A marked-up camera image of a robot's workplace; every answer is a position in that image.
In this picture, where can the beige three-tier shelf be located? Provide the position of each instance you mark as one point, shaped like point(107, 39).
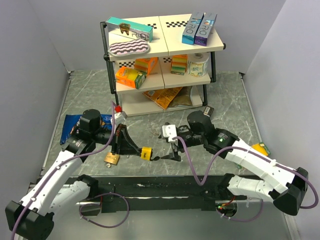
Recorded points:
point(167, 34)

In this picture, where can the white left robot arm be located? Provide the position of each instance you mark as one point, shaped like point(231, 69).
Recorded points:
point(34, 216)

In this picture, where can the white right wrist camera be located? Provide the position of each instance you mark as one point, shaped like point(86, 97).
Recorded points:
point(169, 133)

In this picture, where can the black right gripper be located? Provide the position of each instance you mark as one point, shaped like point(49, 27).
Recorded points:
point(174, 155)

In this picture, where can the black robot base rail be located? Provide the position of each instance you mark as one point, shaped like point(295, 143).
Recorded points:
point(152, 193)

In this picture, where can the toilet paper roll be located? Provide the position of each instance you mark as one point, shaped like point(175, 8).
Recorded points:
point(197, 64)

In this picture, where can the blue Doritos chip bag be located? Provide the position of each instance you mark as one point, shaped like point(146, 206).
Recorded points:
point(70, 121)

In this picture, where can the large brass padlock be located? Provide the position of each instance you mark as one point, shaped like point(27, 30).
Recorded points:
point(111, 159)

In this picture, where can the orange sponge pack on table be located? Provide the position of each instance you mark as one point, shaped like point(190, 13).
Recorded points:
point(262, 148)

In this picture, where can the purple toothpaste box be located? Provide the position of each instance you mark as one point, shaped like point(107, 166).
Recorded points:
point(205, 28)

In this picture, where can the colourful sponge stack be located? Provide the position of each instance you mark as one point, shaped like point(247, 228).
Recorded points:
point(179, 64)

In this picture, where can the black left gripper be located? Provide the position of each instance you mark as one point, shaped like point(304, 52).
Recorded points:
point(122, 142)

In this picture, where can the small brass padlock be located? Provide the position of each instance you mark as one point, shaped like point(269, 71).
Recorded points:
point(154, 132)

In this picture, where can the orange sponge box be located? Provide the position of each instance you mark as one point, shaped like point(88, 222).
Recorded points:
point(145, 65)
point(130, 77)

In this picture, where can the orange sponge box front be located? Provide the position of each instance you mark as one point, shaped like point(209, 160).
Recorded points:
point(130, 77)

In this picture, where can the teal toothpaste box lying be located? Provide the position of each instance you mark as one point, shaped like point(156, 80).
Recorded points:
point(129, 29)

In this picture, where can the orange sponge box rear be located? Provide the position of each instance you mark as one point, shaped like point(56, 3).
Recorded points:
point(145, 65)

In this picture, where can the blue toothpaste box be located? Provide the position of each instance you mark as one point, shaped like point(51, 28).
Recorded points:
point(189, 33)

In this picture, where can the orange snack packet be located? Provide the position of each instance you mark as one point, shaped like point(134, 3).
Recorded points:
point(162, 97)

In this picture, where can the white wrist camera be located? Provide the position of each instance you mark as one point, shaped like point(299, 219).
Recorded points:
point(169, 133)
point(119, 114)

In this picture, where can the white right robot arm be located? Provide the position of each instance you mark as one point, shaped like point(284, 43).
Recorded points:
point(284, 186)

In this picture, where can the brown seed bag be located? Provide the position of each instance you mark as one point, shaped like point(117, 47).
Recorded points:
point(183, 98)

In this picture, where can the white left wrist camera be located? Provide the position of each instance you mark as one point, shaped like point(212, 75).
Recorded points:
point(119, 114)

